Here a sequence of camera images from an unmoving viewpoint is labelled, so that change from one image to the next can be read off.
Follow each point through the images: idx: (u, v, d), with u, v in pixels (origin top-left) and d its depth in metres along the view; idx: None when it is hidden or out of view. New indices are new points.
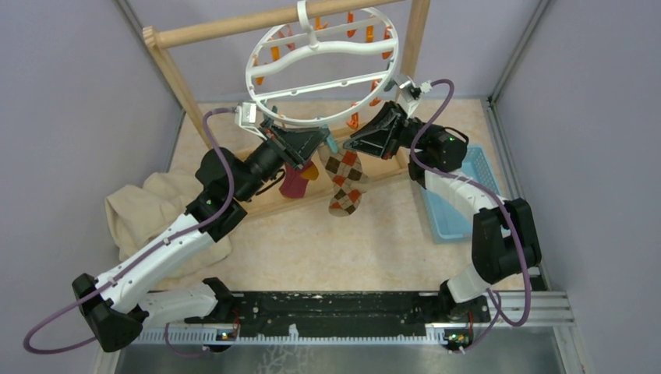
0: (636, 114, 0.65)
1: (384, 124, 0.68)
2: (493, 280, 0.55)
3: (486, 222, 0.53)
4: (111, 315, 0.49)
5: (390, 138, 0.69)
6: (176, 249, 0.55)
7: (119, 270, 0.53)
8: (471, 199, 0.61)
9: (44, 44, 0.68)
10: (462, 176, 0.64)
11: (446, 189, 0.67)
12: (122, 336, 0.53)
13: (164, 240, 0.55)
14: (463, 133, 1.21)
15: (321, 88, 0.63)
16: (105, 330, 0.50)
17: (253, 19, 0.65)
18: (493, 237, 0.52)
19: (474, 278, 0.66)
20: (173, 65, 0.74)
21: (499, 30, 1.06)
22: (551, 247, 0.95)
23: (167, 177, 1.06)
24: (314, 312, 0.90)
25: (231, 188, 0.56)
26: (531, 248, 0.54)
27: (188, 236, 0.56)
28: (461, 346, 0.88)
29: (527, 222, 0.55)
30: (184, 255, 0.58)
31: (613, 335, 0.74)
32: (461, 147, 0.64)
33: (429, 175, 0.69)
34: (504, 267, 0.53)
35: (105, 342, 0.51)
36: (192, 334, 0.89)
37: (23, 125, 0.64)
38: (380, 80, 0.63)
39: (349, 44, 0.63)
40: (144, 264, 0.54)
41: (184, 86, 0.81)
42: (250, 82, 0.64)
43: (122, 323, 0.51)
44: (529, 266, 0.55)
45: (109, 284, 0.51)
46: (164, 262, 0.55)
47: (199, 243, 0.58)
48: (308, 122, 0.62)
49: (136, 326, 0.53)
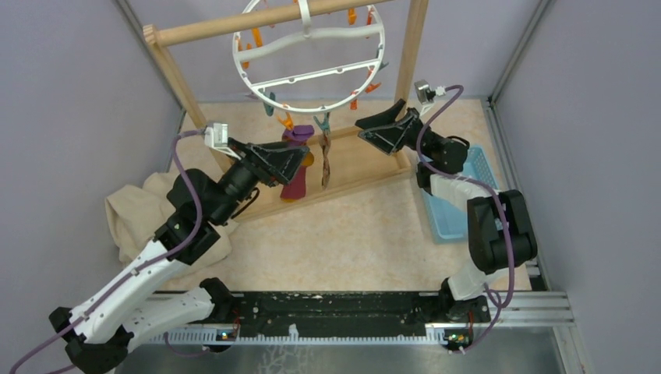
0: (637, 115, 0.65)
1: (401, 122, 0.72)
2: (487, 269, 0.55)
3: (477, 206, 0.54)
4: (84, 351, 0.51)
5: (402, 137, 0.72)
6: (145, 280, 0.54)
7: (90, 304, 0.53)
8: (467, 192, 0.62)
9: (41, 44, 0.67)
10: (461, 176, 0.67)
11: (448, 189, 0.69)
12: (107, 360, 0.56)
13: (132, 271, 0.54)
14: (464, 135, 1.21)
15: (319, 75, 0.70)
16: (86, 361, 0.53)
17: (252, 18, 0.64)
18: (484, 221, 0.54)
19: (475, 279, 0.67)
20: (174, 65, 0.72)
21: (499, 30, 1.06)
22: (553, 248, 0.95)
23: (166, 177, 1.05)
24: (313, 312, 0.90)
25: (199, 211, 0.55)
26: (526, 238, 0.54)
27: (156, 266, 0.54)
28: (461, 346, 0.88)
29: (521, 211, 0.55)
30: (158, 281, 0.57)
31: (614, 336, 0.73)
32: (460, 149, 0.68)
33: (436, 178, 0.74)
34: (496, 254, 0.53)
35: (89, 368, 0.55)
36: (192, 334, 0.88)
37: (23, 125, 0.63)
38: (373, 67, 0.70)
39: (341, 31, 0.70)
40: (113, 297, 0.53)
41: (184, 85, 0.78)
42: (240, 68, 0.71)
43: (100, 352, 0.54)
44: (524, 258, 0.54)
45: (81, 319, 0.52)
46: (134, 293, 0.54)
47: (171, 269, 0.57)
48: (311, 112, 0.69)
49: (116, 350, 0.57)
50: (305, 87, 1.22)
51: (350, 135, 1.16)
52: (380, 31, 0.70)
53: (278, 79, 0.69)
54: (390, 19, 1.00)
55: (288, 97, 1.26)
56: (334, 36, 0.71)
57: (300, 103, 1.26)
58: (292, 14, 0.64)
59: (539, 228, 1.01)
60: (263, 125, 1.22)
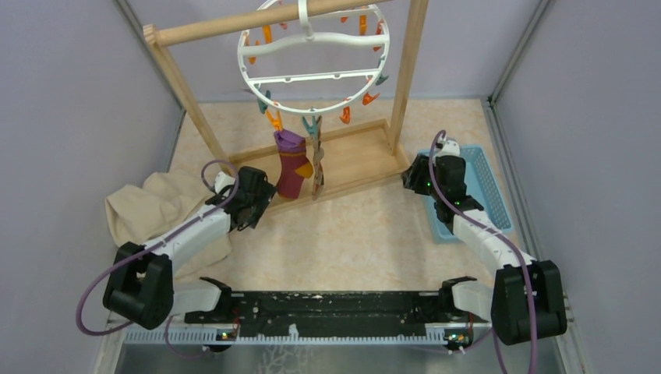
0: (637, 115, 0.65)
1: (415, 161, 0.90)
2: (510, 343, 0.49)
3: (508, 280, 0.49)
4: (167, 267, 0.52)
5: (416, 174, 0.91)
6: (209, 224, 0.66)
7: (167, 234, 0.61)
8: (496, 253, 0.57)
9: (41, 43, 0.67)
10: (490, 227, 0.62)
11: (472, 237, 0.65)
12: (160, 308, 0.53)
13: (199, 216, 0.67)
14: (463, 134, 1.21)
15: (316, 78, 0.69)
16: (158, 288, 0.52)
17: (252, 17, 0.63)
18: (512, 298, 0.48)
19: (486, 315, 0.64)
20: (174, 65, 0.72)
21: (500, 30, 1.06)
22: (553, 248, 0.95)
23: (166, 177, 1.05)
24: (313, 312, 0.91)
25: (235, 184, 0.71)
26: (557, 316, 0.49)
27: (214, 215, 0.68)
28: (461, 347, 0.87)
29: (555, 289, 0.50)
30: (211, 234, 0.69)
31: (615, 336, 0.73)
32: (454, 160, 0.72)
33: (458, 218, 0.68)
34: (523, 331, 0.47)
35: (146, 309, 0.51)
36: (192, 334, 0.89)
37: (24, 125, 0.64)
38: (372, 76, 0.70)
39: (343, 37, 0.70)
40: (185, 233, 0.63)
41: (184, 82, 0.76)
42: (242, 62, 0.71)
43: (167, 283, 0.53)
44: (552, 335, 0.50)
45: (161, 243, 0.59)
46: (199, 234, 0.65)
47: (221, 224, 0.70)
48: (302, 113, 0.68)
49: (169, 296, 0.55)
50: (305, 88, 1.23)
51: (351, 136, 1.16)
52: (386, 43, 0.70)
53: (275, 79, 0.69)
54: (391, 19, 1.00)
55: (288, 97, 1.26)
56: (337, 41, 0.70)
57: (300, 103, 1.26)
58: (291, 14, 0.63)
59: (539, 228, 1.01)
60: (263, 125, 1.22)
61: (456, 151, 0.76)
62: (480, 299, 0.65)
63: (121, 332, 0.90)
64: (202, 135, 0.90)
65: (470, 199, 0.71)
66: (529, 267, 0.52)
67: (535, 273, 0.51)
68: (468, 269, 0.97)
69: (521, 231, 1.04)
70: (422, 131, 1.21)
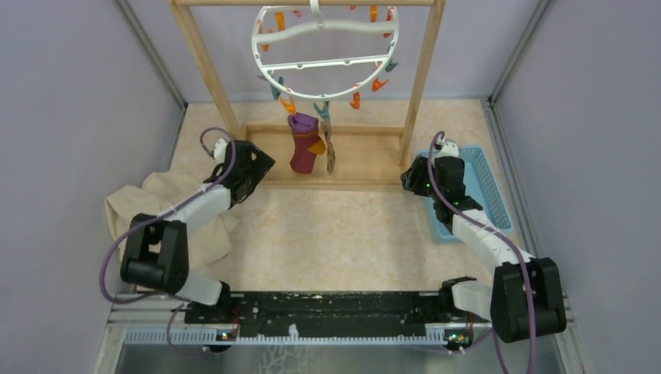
0: (638, 116, 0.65)
1: (415, 163, 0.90)
2: (509, 340, 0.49)
3: (507, 277, 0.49)
4: (181, 231, 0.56)
5: (416, 176, 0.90)
6: (212, 197, 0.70)
7: (176, 205, 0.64)
8: (495, 252, 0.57)
9: (40, 44, 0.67)
10: (489, 227, 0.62)
11: (472, 237, 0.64)
12: (178, 273, 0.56)
13: (203, 190, 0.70)
14: (463, 134, 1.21)
15: (326, 65, 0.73)
16: (176, 250, 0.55)
17: None
18: (510, 294, 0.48)
19: (486, 315, 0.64)
20: (191, 23, 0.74)
21: (500, 31, 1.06)
22: (553, 248, 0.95)
23: (165, 177, 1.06)
24: (313, 312, 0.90)
25: (231, 160, 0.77)
26: (557, 313, 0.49)
27: (216, 190, 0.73)
28: (461, 347, 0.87)
29: (553, 287, 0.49)
30: (213, 209, 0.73)
31: (616, 336, 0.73)
32: (453, 160, 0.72)
33: (458, 220, 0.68)
34: (523, 329, 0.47)
35: (167, 273, 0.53)
36: (192, 334, 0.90)
37: (23, 125, 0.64)
38: (381, 62, 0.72)
39: (352, 25, 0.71)
40: (192, 205, 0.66)
41: (197, 40, 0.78)
42: (256, 50, 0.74)
43: (183, 246, 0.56)
44: (553, 333, 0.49)
45: (172, 212, 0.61)
46: (204, 205, 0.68)
47: (221, 200, 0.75)
48: (312, 99, 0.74)
49: (186, 261, 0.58)
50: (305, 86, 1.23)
51: (350, 136, 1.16)
52: (395, 29, 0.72)
53: (287, 65, 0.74)
54: None
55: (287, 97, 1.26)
56: (346, 29, 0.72)
57: (300, 103, 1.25)
58: None
59: (539, 228, 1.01)
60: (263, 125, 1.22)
61: (454, 152, 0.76)
62: (481, 298, 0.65)
63: (121, 332, 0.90)
64: (213, 95, 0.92)
65: (470, 199, 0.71)
66: (528, 266, 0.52)
67: (535, 272, 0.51)
68: (468, 269, 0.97)
69: (521, 231, 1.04)
70: (422, 131, 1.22)
